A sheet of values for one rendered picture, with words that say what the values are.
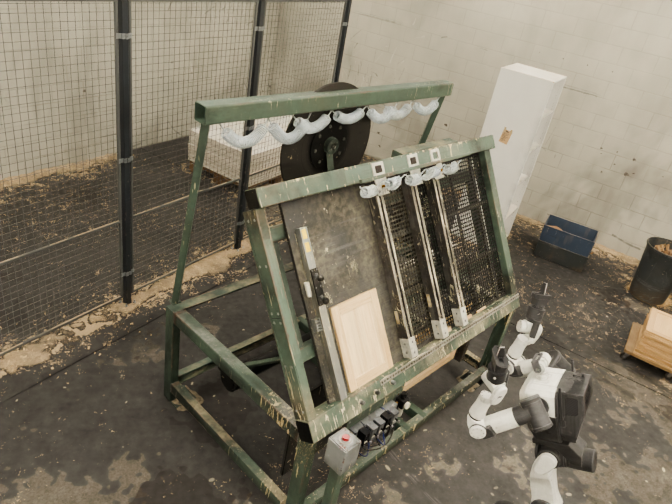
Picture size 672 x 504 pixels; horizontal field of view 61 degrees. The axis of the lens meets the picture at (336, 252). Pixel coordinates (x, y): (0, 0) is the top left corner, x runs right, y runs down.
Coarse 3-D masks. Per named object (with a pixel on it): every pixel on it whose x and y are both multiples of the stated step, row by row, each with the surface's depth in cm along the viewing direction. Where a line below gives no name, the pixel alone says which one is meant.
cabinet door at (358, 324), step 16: (352, 304) 316; (368, 304) 326; (336, 320) 307; (352, 320) 316; (368, 320) 325; (336, 336) 308; (352, 336) 315; (368, 336) 324; (384, 336) 333; (352, 352) 314; (368, 352) 323; (384, 352) 332; (352, 368) 313; (368, 368) 322; (384, 368) 331; (352, 384) 312
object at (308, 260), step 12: (300, 228) 291; (300, 240) 293; (300, 252) 295; (312, 252) 296; (312, 264) 295; (312, 288) 296; (312, 300) 298; (324, 312) 299; (324, 324) 298; (324, 336) 299; (324, 348) 302; (336, 360) 303; (336, 372) 302; (336, 384) 302; (336, 396) 305
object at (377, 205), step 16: (384, 192) 327; (384, 208) 332; (384, 224) 331; (384, 240) 332; (384, 256) 335; (400, 288) 338; (400, 304) 336; (400, 320) 340; (400, 336) 343; (416, 352) 343
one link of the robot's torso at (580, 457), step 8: (536, 440) 285; (544, 440) 283; (536, 448) 290; (560, 448) 279; (568, 448) 277; (576, 448) 278; (584, 448) 281; (536, 456) 290; (568, 456) 278; (576, 456) 276; (584, 456) 277; (592, 456) 275; (568, 464) 281; (576, 464) 277; (584, 464) 276; (592, 464) 274; (592, 472) 276
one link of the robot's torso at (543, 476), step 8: (544, 456) 283; (552, 456) 282; (536, 464) 287; (544, 464) 284; (552, 464) 282; (536, 472) 289; (544, 472) 286; (552, 472) 293; (536, 480) 293; (544, 480) 290; (552, 480) 293; (536, 488) 297; (544, 488) 294; (552, 488) 293; (536, 496) 298; (544, 496) 296; (552, 496) 293; (560, 496) 302
